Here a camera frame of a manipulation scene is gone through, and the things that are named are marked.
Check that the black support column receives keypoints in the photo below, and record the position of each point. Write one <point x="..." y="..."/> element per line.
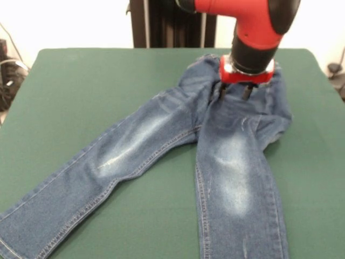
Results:
<point x="167" y="27"/>

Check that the black equipment pile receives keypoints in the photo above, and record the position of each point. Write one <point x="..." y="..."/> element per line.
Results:
<point x="8" y="86"/>

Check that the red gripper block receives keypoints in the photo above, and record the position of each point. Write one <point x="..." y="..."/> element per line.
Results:
<point x="242" y="76"/>

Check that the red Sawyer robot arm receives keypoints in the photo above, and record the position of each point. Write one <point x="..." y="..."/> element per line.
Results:
<point x="253" y="24"/>

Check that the dark green table cloth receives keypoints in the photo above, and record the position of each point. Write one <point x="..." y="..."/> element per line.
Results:
<point x="67" y="81"/>

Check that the blue denim jeans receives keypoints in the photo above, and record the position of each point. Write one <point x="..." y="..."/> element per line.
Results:
<point x="161" y="151"/>

